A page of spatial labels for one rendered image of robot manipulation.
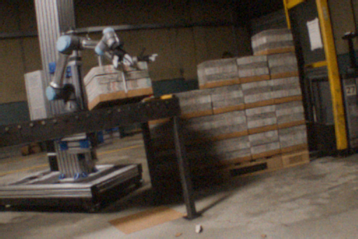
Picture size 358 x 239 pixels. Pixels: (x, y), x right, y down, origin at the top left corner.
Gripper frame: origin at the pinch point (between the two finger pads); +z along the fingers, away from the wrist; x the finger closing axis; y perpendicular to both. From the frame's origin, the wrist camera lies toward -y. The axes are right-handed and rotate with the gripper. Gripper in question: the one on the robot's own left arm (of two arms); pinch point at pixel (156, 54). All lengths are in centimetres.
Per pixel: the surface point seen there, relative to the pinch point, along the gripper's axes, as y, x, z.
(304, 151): 107, 46, 123
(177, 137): 51, 134, 5
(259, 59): 16, 37, 90
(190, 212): 101, 141, 5
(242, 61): 16, 38, 73
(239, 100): 49, 44, 66
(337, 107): 67, 56, 156
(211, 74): 23, 42, 44
